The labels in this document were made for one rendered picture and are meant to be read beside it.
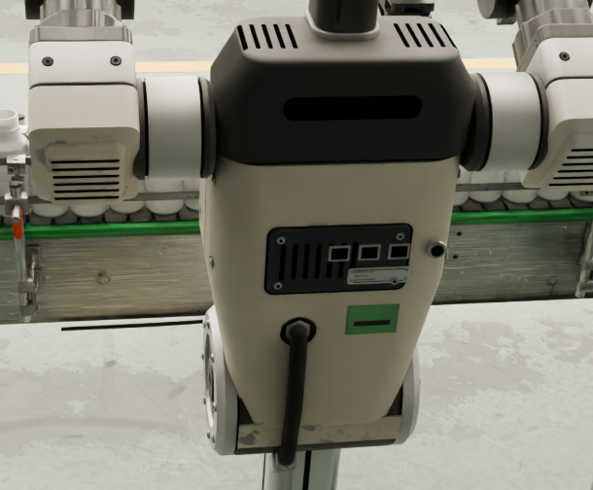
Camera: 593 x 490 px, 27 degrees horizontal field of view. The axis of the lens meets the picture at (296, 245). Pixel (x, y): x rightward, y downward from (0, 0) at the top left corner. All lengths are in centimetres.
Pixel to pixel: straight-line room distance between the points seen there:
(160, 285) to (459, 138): 95
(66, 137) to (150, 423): 206
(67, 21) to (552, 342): 250
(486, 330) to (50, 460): 125
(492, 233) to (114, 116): 110
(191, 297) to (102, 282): 15
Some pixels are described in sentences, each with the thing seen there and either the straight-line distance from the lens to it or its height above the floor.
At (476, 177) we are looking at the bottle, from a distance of 199.
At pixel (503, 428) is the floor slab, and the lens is 311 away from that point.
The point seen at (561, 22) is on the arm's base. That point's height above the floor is 159.
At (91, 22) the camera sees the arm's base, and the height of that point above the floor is 159.
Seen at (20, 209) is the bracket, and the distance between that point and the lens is 179.
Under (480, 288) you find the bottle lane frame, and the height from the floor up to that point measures 85.
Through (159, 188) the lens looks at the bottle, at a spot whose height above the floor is 105.
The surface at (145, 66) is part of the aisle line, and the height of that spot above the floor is 0.
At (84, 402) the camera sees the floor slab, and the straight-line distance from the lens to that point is 309.
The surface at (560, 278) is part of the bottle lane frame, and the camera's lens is 211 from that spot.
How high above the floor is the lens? 202
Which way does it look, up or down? 33 degrees down
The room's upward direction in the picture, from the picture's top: 4 degrees clockwise
